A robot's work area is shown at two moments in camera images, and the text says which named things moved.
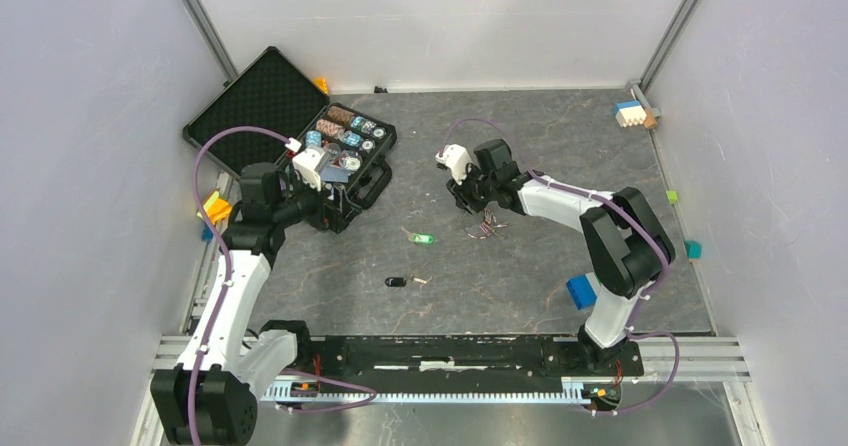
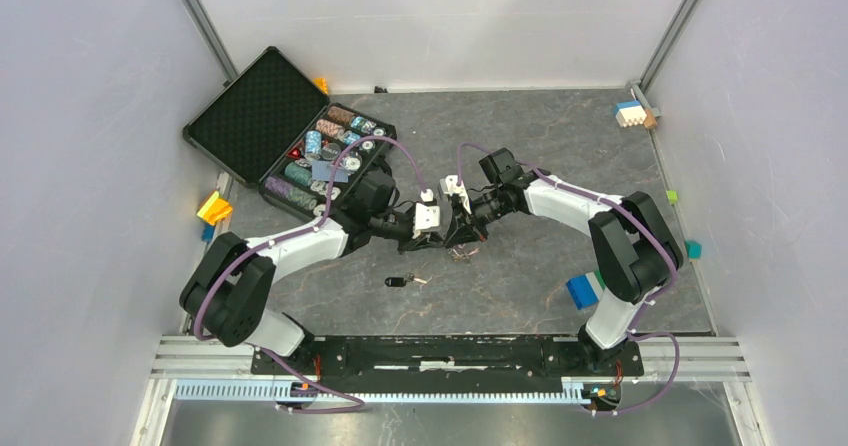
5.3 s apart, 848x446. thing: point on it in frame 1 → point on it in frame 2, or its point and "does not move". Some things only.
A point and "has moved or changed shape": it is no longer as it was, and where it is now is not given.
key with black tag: [401, 281] does not move
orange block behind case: [322, 83] does not move
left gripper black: [335, 218] → [424, 241]
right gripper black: [461, 194] → [465, 228]
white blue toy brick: [629, 113] does not move
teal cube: [693, 249] does not move
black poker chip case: [272, 95] does not move
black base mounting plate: [468, 363] does not move
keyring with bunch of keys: [489, 226] has moved or changed shape
